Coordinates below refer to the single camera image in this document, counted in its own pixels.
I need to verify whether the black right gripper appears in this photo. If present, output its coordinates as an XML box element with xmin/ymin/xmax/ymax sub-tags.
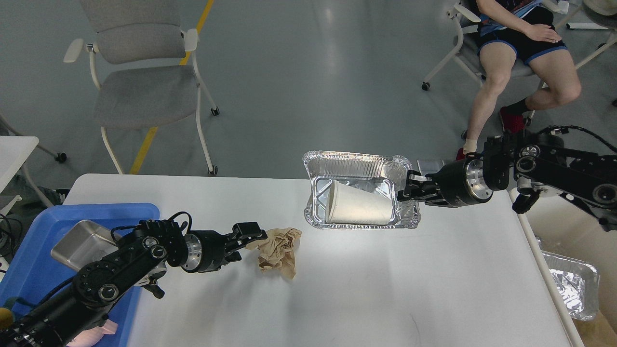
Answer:
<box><xmin>397</xmin><ymin>160</ymin><xmax>494</xmax><ymax>208</ymax></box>

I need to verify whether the pink mug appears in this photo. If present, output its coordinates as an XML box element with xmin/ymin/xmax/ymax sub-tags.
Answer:
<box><xmin>66</xmin><ymin>320</ymin><xmax>118</xmax><ymax>347</ymax></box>

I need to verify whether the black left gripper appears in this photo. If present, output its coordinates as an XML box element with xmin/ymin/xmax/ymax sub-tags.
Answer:
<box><xmin>181</xmin><ymin>222</ymin><xmax>268</xmax><ymax>274</ymax></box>

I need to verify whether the white chair under person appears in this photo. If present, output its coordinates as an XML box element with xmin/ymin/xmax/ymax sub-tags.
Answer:
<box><xmin>421</xmin><ymin>2</ymin><xmax>550</xmax><ymax>92</ymax></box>

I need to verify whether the foil tray in bin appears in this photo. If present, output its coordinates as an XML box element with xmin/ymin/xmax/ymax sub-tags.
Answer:
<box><xmin>535</xmin><ymin>236</ymin><xmax>600</xmax><ymax>321</ymax></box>

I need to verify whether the aluminium foil tray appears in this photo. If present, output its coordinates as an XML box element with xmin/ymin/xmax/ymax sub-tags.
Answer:
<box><xmin>302</xmin><ymin>151</ymin><xmax>421</xmax><ymax>230</ymax></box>

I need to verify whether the white side table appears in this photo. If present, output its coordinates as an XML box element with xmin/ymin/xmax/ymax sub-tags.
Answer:
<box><xmin>0</xmin><ymin>136</ymin><xmax>53</xmax><ymax>207</ymax></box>

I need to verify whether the square steel container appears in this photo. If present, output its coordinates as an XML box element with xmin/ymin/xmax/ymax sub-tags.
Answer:
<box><xmin>50</xmin><ymin>220</ymin><xmax>118</xmax><ymax>272</ymax></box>

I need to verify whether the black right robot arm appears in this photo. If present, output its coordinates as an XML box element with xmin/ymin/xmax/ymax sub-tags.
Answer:
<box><xmin>397</xmin><ymin>125</ymin><xmax>617</xmax><ymax>231</ymax></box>

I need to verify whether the crumpled brown paper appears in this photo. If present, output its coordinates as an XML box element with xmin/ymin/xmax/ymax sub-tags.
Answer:
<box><xmin>245</xmin><ymin>227</ymin><xmax>302</xmax><ymax>280</ymax></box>

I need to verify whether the grey office chair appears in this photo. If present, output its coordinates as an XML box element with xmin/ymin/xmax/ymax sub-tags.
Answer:
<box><xmin>64</xmin><ymin>0</ymin><xmax>220</xmax><ymax>176</ymax></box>

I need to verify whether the white paper cup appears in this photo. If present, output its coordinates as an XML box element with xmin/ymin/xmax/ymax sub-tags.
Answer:
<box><xmin>325</xmin><ymin>181</ymin><xmax>393</xmax><ymax>226</ymax></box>

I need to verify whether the blue plastic tray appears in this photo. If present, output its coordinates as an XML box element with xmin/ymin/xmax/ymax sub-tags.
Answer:
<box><xmin>1</xmin><ymin>203</ymin><xmax>160</xmax><ymax>347</ymax></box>

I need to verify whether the beige waste bin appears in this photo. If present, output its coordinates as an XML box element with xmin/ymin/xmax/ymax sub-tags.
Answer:
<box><xmin>518</xmin><ymin>196</ymin><xmax>617</xmax><ymax>347</ymax></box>

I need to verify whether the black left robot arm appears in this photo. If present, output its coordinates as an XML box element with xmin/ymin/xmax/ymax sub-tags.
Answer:
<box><xmin>1</xmin><ymin>215</ymin><xmax>268</xmax><ymax>347</ymax></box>

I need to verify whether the clear floor plate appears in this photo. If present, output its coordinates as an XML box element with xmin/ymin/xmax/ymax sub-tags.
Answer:
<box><xmin>417</xmin><ymin>160</ymin><xmax>444</xmax><ymax>176</ymax></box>

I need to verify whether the blue mug yellow inside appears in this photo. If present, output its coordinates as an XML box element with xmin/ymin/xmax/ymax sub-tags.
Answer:
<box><xmin>0</xmin><ymin>307</ymin><xmax>14</xmax><ymax>330</ymax></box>

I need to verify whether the seated person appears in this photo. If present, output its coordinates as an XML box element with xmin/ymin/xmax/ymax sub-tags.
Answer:
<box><xmin>456</xmin><ymin>0</ymin><xmax>581</xmax><ymax>160</ymax></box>

